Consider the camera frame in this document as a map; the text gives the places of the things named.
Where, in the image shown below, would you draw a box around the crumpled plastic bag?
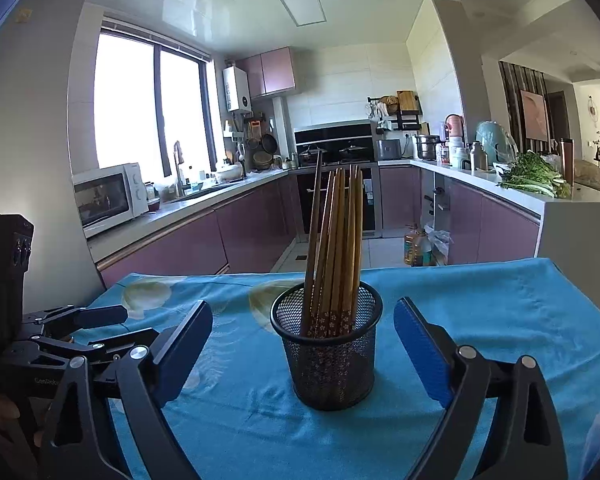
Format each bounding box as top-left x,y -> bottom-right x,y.
425,227 -> 453,266

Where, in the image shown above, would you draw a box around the white microwave oven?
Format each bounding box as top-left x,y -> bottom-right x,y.
72,161 -> 150,233

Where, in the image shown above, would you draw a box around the blue floral tablecloth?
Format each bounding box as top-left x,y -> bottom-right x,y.
75,257 -> 600,480

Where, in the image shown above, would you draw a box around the wall rack with cutting boards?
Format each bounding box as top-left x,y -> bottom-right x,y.
366,90 -> 428,133

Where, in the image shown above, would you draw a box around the dark travel tumbler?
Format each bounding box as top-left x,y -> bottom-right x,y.
559,137 -> 575,186

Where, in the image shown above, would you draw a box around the pink kettle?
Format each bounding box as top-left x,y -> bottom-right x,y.
444,114 -> 466,153

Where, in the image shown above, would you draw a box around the silver countertop appliance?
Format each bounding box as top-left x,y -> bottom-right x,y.
376,139 -> 402,162

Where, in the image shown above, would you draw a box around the mint green kitchen appliance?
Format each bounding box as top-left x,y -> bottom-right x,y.
475,121 -> 518,166

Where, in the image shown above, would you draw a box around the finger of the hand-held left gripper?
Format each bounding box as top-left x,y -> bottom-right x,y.
10,328 -> 161,376
22,304 -> 130,341

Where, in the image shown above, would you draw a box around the stainless steel pot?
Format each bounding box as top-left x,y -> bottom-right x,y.
414,133 -> 441,161

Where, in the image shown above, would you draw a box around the kitchen window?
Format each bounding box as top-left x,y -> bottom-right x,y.
96,17 -> 216,178

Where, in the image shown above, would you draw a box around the square ceiling light panel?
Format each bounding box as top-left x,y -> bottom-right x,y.
279,0 -> 328,27

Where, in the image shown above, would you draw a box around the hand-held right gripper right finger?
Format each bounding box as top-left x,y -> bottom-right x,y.
393,296 -> 569,480

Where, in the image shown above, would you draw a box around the purple wall cabinet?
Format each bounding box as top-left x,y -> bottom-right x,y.
235,46 -> 297,100

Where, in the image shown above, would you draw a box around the bunch of bamboo chopsticks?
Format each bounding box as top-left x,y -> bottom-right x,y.
312,162 -> 365,338

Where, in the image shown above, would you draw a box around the stainless steel thermos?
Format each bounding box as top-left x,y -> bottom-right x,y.
469,141 -> 488,172

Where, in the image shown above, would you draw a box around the white lidded pot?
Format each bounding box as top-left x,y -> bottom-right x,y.
214,162 -> 245,183

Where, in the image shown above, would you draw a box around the purple kitchen base cabinets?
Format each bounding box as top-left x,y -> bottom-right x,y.
378,165 -> 541,266
96,170 -> 301,291

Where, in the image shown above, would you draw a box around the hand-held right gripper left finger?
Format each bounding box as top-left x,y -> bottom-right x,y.
35,299 -> 215,480

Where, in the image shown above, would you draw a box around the yellow cooking oil bottle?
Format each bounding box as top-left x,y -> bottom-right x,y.
404,224 -> 423,267

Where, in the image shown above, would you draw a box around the grey refrigerator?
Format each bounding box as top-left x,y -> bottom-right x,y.
0,0 -> 96,301

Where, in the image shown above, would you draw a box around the framed wall picture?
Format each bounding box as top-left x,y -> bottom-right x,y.
520,90 -> 551,142

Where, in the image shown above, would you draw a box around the metal sink faucet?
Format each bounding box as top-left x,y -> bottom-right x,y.
172,140 -> 188,196

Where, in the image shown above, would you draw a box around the white wall water heater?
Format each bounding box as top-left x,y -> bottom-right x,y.
223,66 -> 253,113

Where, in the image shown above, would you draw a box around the bunch of green vegetables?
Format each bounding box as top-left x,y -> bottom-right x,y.
495,150 -> 573,198

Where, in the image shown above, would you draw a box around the black built-in oven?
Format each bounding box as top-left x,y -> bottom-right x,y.
296,167 -> 381,238

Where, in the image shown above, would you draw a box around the black stove hood panel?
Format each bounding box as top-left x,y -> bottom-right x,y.
294,121 -> 373,166

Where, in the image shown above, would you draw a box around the black wire mesh holder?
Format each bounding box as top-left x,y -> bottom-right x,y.
270,280 -> 384,411

